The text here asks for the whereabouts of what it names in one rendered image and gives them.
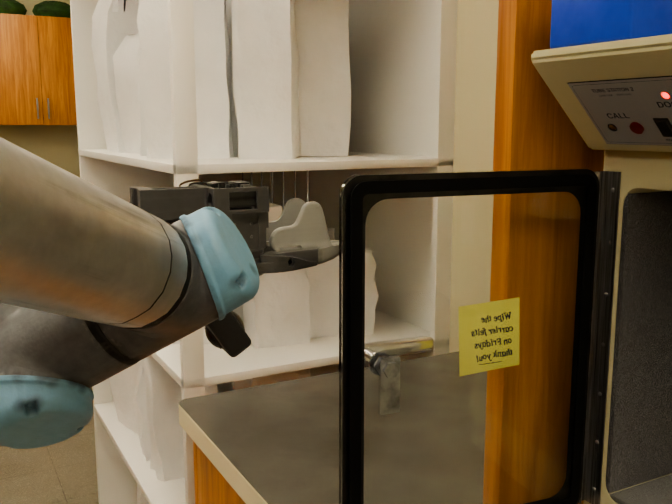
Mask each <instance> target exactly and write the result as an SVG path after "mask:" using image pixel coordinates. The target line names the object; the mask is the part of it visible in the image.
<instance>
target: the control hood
mask: <svg viewBox="0 0 672 504"><path fill-rule="evenodd" d="M531 61H532V64H533V65H534V67H535V68H536V70H537V71H538V73H539V74H540V76H541V77H542V79H543V80H544V81H545V83H546V84H547V86H548V87H549V89H550V90H551V92H552V93H553V95H554V96H555V98H556V99H557V101H558V102H559V104H560V105H561V107H562V108H563V110H564V111H565V113H566V114H567V116H568V117H569V119H570V120H571V122H572V123H573V125H574V126H575V128H576V129H577V131H578V132H579V134H580V135H581V137H582V138H583V140H584V141H585V143H586V144H587V146H588V147H589V148H591V149H595V150H623V151H651V152H672V146H663V145H626V144H606V142H605V140H604V139H603V137H602V136H601V134H600V133H599V131H598V130H597V128H596V127H595V125H594V124H593V122H592V120H591V119H590V117H589V116H588V114H587V113H586V111H585V110H584V108H583V107H582V105H581V104H580V102H579V101H578V99H577V97H576V96H575V94H574V93H573V91H572V90H571V88H570V87H569V85H568V84H567V83H568V82H583V81H598V80H613V79H628V78H642V77H657V76H672V34H667V35H658V36H650V37H642V38H634V39H626V40H618V41H610V42H602V43H594V44H586V45H578V46H570V47H562V48H554V49H545V50H537V51H533V54H531Z"/></svg>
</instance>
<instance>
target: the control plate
mask: <svg viewBox="0 0 672 504"><path fill-rule="evenodd" d="M567 84H568V85H569V87H570V88H571V90H572V91H573V93H574V94H575V96H576V97H577V99H578V101H579V102H580V104H581V105H582V107H583V108H584V110H585V111H586V113H587V114H588V116H589V117H590V119H591V120H592V122H593V124H594V125H595V127H596V128H597V130H598V131H599V133H600V134H601V136H602V137H603V139H604V140H605V142H606V144H626V145H663V146H672V137H663V135H662V134H661V132H660V130H659V129H658V127H657V125H656V124H655V122H654V120H653V118H668V120H669V121H670V123H671V125H672V76H657V77H642V78H628V79H613V80H598V81H583V82H568V83H567ZM661 91H667V92H669V93H670V94H671V99H669V100H666V99H663V98H662V97H661V96H660V92H661ZM632 122H637V123H639V124H641V125H642V126H643V127H644V131H643V133H642V134H636V133H634V132H632V131H631V129H630V127H629V126H630V124H631V123H632ZM610 123H611V124H614V125H615V126H616V127H617V131H612V130H610V129H609V128H608V124H610Z"/></svg>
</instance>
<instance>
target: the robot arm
mask: <svg viewBox="0 0 672 504"><path fill-rule="evenodd" d="M193 181H201V182H193ZM188 182H193V183H189V185H188V186H186V187H181V185H183V184H185V183H188ZM253 207H254V208H253ZM268 212H269V186H263V187H256V186H251V185H250V182H245V181H240V180H238V181H228V182H216V181H210V182H203V181H202V180H201V179H192V180H187V181H184V182H182V183H180V185H179V187H162V188H148V187H130V203H129V202H127V201H125V200H123V199H121V198H119V197H117V196H115V195H113V194H111V193H109V192H107V191H105V190H103V189H101V188H99V187H97V186H95V185H93V184H91V183H90V182H88V181H86V180H84V179H82V178H80V177H78V176H76V175H74V174H72V173H70V172H68V171H66V170H64V169H62V168H60V167H58V166H56V165H54V164H52V163H50V162H48V161H46V160H44V159H42V158H41V157H39V156H37V155H35V154H33V153H31V152H29V151H27V150H25V149H23V148H21V147H19V146H17V145H15V144H13V143H11V142H9V141H7V140H5V139H3V138H1V137H0V446H6V447H10V448H14V449H30V448H39V447H44V446H48V445H52V444H56V443H59V442H61V441H64V440H66V439H69V438H71V437H73V436H74V435H76V434H78V433H79V432H80V431H82V429H83V428H84V426H85V425H87V424H88V423H89V422H90V421H91V419H92V416H93V404H92V401H93V399H94V394H93V391H92V390H91V388H92V387H93V386H95V385H97V384H99V383H101V382H103V381H104V380H106V379H108V378H110V377H112V376H114V375H116V374H117V373H119V372H121V371H123V370H125V369H127V368H129V367H131V366H132V365H134V364H136V363H137V362H139V361H140V360H142V359H144V358H146V357H148V356H150V355H152V354H154V353H155V352H157V351H159V350H161V349H163V348H165V347H167V346H169V345H170V344H172V343H174V342H176V341H178V340H180V339H182V338H183V337H185V336H187V335H189V334H191V333H193V332H195V331H197V330H198V329H200V328H202V327H204V326H205V334H206V337H207V339H208V341H209V342H210V343H211V344H212V345H213V346H215V347H217V348H220V349H223V350H224V351H225V352H226V353H227V354H228V355H229V356H231V357H236V356H238V355H239V354H240V353H241V352H243V351H244V350H245V349H247V348H248V347H249V346H250V345H251V339H250V338H249V336H248V335H247V333H246V332H245V328H244V323H243V320H242V319H241V317H240V316H239V315H238V314H237V313H235V312H233V310H234V309H236V308H238V307H239V306H241V305H243V304H245V303H246V302H248V301H250V300H251V299H252V298H254V296H255V295H256V294H257V292H258V289H259V283H260V280H259V276H261V275H263V274H265V273H279V272H288V271H294V270H299V269H304V268H308V267H313V266H317V264H322V263H325V262H327V261H330V260H332V259H334V258H336V257H337V256H338V255H339V240H330V237H329V233H328V229H327V225H326V221H325V217H324V212H323V209H322V207H321V205H320V204H319V203H317V202H315V201H310V202H306V203H305V202H304V201H303V200H302V199H300V198H293V199H290V200H288V201H287V202H286V204H285V207H284V209H283V211H282V214H281V216H280V218H279V219H278V220H276V221H273V222H269V213H268ZM266 241H269V242H266Z"/></svg>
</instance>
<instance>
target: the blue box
mask: <svg viewBox="0 0 672 504"><path fill-rule="evenodd" d="M667 34H672V0H552V9H551V30H550V48H551V49H554V48H562V47H570V46H578V45H586V44H594V43H602V42H610V41H618V40H626V39H634V38H642V37H650V36H658V35H667Z"/></svg>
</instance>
